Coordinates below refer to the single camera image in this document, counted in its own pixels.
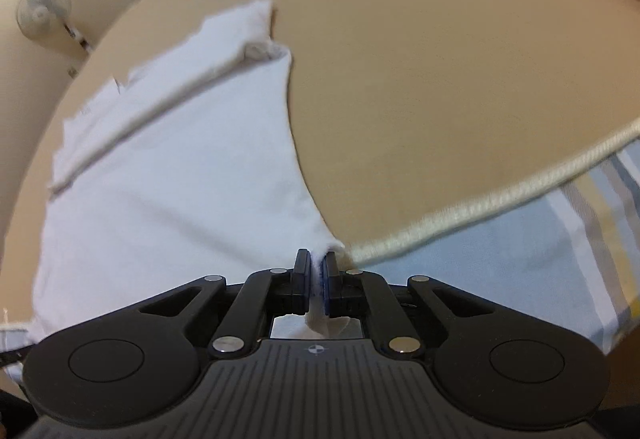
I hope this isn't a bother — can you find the beige bed mat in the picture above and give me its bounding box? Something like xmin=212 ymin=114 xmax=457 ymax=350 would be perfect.
xmin=0 ymin=0 xmax=640 ymax=331

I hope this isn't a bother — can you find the striped bedsheet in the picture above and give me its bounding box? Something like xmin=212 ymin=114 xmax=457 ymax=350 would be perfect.
xmin=350 ymin=133 xmax=640 ymax=356

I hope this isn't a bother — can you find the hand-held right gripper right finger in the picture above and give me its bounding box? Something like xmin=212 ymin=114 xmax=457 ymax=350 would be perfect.
xmin=320 ymin=251 xmax=503 ymax=359

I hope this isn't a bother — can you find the white standing fan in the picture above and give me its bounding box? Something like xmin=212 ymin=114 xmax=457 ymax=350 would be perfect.
xmin=15 ymin=0 xmax=95 ymax=56

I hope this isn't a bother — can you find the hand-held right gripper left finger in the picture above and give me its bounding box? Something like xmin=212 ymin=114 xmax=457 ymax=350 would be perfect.
xmin=135 ymin=247 xmax=314 ymax=361

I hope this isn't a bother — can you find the white garment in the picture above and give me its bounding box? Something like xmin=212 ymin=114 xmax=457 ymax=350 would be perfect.
xmin=30 ymin=0 xmax=352 ymax=345

